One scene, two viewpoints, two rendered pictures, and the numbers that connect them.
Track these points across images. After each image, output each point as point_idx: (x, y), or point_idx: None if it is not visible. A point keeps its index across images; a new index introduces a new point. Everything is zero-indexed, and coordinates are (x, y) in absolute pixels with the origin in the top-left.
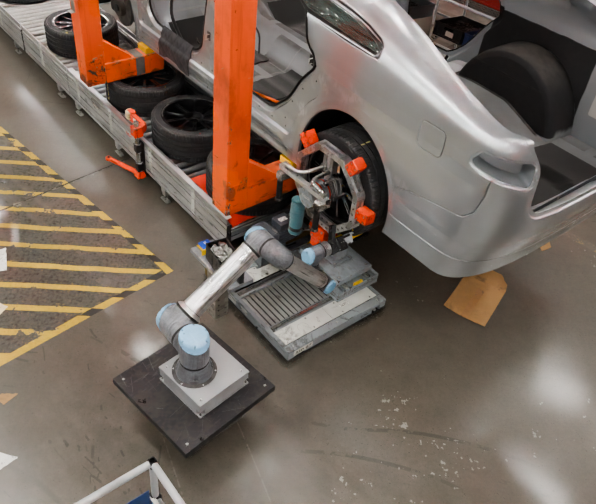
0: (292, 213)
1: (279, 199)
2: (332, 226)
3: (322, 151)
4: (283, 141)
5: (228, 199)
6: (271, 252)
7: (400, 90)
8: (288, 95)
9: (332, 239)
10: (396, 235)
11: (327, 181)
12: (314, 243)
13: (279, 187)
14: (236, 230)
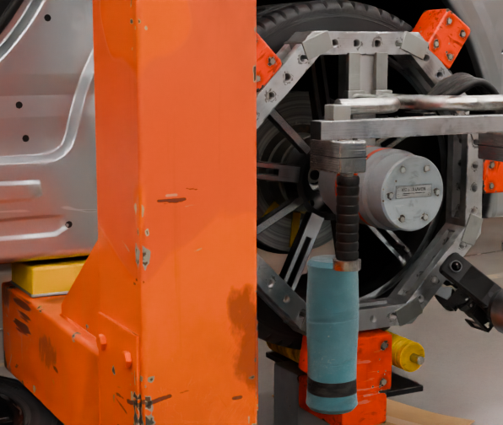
0: (349, 316)
1: (359, 258)
2: (459, 256)
3: (337, 52)
4: (45, 198)
5: (257, 380)
6: None
7: None
8: (8, 14)
9: (494, 282)
10: None
11: (469, 80)
12: (361, 412)
13: (358, 204)
14: None
